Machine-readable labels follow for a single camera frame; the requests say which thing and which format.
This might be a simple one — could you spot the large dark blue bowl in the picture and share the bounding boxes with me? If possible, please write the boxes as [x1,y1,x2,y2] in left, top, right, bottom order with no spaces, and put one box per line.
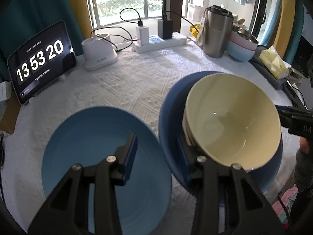
[159,71,283,196]

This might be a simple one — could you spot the teal curtain left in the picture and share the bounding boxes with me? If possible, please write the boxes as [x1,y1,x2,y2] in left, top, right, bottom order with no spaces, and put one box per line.
[1,0,84,81]

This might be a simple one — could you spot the yellow curtain right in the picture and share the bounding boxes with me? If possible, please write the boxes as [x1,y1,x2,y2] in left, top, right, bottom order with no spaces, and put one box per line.
[273,0,296,58]

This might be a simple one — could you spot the stainless steel tumbler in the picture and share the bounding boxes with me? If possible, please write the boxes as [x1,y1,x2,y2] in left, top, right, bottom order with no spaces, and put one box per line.
[203,5,234,58]

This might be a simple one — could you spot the pink strawberry bowl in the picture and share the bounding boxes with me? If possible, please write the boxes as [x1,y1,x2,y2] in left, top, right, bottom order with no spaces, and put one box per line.
[183,112,258,172]

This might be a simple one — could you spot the white desk lamp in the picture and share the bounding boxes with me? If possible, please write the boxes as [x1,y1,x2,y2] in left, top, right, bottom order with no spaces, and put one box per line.
[81,33,118,71]

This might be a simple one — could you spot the stacked pastel bowls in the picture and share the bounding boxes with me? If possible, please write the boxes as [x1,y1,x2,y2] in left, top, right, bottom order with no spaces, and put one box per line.
[227,25,258,62]

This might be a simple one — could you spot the white power strip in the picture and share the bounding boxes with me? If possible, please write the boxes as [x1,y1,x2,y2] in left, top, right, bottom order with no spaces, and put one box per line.
[133,32,187,54]

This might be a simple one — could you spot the cream bowl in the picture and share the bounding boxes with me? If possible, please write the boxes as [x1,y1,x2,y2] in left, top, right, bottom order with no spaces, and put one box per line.
[183,73,281,171]

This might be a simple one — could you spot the white small box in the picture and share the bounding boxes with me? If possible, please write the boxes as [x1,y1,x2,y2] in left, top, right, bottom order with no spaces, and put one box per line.
[0,81,12,102]

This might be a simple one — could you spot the tablet showing clock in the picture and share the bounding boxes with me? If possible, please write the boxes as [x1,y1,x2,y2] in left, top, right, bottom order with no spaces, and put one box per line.
[7,20,77,105]

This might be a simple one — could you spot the yellow tissue pack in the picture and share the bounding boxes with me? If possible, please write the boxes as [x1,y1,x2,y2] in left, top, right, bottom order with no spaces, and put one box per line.
[259,46,291,80]

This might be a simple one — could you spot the white charger adapter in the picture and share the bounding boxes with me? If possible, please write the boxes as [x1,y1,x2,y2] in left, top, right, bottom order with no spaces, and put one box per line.
[136,20,149,45]

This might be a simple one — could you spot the cardboard box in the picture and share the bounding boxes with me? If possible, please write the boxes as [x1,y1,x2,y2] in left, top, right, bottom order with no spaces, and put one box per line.
[1,93,21,137]

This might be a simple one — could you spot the black charger adapter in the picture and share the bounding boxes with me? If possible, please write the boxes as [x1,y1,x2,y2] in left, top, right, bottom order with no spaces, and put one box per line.
[157,15,173,40]

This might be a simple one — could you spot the yellow curtain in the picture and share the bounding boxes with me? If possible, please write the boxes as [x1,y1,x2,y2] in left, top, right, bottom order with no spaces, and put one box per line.
[273,0,296,58]
[69,0,92,39]

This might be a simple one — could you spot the yellow curtain left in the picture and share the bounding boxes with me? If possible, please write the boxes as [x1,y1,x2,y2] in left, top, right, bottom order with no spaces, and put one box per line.
[69,0,92,39]

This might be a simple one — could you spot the person's right hand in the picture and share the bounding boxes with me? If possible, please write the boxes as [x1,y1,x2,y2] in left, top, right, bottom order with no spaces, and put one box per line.
[299,137,310,154]

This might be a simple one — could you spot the yellow plastic bag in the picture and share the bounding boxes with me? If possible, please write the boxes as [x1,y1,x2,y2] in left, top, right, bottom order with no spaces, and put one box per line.
[189,24,203,40]

